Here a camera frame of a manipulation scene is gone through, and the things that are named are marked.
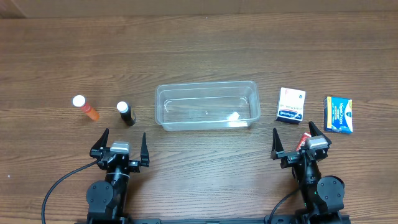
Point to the red white sachet box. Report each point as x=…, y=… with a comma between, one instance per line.
x=304, y=137

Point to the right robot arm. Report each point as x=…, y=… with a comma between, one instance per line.
x=322, y=196

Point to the clear plastic container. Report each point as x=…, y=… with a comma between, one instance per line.
x=208, y=105

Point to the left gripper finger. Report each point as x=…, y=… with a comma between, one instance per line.
x=102, y=141
x=144, y=150

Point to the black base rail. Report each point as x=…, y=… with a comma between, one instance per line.
x=211, y=221

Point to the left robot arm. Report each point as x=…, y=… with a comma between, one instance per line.
x=107, y=198

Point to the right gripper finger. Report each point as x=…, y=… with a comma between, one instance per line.
x=314, y=131
x=277, y=146

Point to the black bottle white cap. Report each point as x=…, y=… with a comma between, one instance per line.
x=127, y=114

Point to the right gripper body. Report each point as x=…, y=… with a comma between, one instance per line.
x=298, y=156

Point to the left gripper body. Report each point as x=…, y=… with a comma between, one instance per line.
x=117, y=159

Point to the white Hansaplast plaster box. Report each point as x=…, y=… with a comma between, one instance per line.
x=290, y=105

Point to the orange tube white cap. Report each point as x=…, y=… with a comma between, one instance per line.
x=80, y=102

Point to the blue VapoDrops box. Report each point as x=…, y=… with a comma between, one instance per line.
x=338, y=115

